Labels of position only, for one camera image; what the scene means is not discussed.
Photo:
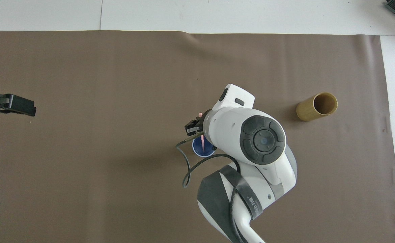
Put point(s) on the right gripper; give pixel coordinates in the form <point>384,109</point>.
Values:
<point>194,126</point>

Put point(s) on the pink chopstick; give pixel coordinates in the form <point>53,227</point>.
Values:
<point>203,144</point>

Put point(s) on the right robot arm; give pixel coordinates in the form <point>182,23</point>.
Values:
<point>251,135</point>

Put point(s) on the blue cup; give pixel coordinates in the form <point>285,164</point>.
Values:
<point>199,152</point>

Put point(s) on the bamboo cup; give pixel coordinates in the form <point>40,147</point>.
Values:
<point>306,110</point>

